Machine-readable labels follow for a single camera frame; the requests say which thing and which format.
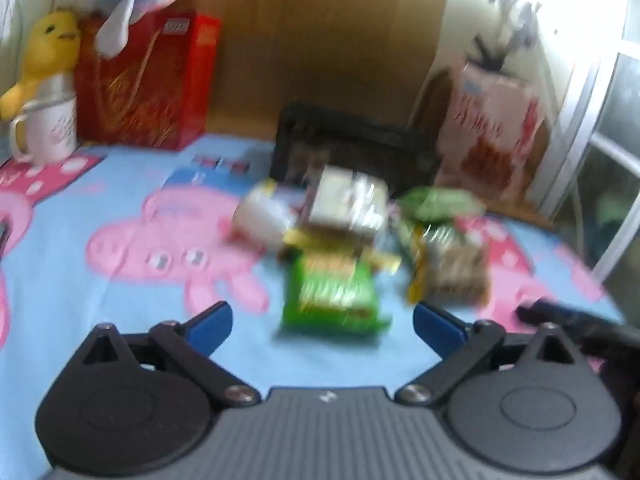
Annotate light green snack packet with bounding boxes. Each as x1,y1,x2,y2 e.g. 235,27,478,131
397,186,485,223

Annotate black clothes hanger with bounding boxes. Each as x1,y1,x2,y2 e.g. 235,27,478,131
470,34,508,72

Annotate white snack packet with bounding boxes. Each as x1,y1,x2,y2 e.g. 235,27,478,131
232,180,301,248

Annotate white window frame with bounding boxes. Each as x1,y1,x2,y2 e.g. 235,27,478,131
525,35,640,283

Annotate yellow duck plush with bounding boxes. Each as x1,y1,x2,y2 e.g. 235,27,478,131
0,10,81,121

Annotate large pink snack bag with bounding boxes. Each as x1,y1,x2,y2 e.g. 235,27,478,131
434,55,548,206

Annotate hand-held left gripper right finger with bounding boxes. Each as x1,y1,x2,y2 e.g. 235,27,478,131
394,302,577,408

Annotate red gift bag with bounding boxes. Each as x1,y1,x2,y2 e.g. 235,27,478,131
74,12,222,151

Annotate black storage basket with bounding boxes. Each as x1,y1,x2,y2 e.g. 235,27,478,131
269,101,443,196

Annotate yellow brown snack packet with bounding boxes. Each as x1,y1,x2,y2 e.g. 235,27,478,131
407,225,493,306

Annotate wooden headboard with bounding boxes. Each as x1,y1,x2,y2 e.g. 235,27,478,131
160,0,453,143

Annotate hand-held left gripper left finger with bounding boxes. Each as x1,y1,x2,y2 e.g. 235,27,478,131
81,301,260,409

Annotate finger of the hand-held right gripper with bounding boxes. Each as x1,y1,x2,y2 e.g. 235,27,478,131
515,298,593,335

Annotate dark green snack packet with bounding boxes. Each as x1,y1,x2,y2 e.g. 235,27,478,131
277,252,393,336

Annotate white mug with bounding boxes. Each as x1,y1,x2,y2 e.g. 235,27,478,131
9,94,80,165

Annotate cartoon pig printed blanket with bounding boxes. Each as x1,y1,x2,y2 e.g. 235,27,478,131
0,132,628,480

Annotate clear white snack pack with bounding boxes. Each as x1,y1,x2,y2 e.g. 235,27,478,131
300,165,391,238

